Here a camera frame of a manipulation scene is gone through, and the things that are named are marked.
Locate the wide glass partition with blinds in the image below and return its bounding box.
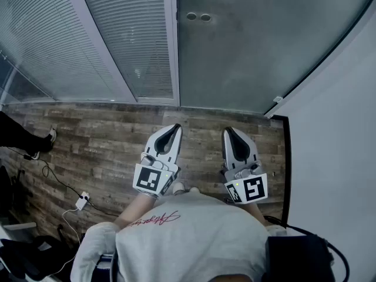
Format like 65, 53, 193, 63
0, 0, 139, 104

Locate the person's left forearm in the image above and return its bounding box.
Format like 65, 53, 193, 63
113, 192, 156, 232

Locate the black bag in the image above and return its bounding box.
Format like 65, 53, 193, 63
0, 235, 65, 282

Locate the thick black cable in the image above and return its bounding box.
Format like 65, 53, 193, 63
263, 215, 351, 282

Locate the clear glass panel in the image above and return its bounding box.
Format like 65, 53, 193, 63
0, 51, 57, 105

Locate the frosted glass door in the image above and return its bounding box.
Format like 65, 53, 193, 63
177, 0, 376, 118

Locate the white power strip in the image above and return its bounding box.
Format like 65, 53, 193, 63
75, 191, 90, 212

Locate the black baseboard strip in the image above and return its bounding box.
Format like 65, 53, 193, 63
269, 115, 292, 226

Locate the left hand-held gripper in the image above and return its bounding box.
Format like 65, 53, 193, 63
132, 123, 183, 199

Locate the black office chair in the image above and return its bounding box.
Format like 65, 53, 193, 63
0, 164, 33, 217

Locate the white desk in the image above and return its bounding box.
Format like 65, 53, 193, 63
0, 216, 39, 282

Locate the white cable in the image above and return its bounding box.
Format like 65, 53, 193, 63
43, 207, 83, 279

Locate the narrow glass partition with blinds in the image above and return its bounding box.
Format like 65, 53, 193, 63
78, 0, 180, 106

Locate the person's right forearm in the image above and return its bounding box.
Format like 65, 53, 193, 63
246, 203, 266, 226

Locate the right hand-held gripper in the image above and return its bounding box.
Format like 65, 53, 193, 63
220, 127, 269, 206

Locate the grey t-shirt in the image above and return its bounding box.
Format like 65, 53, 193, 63
70, 192, 273, 282

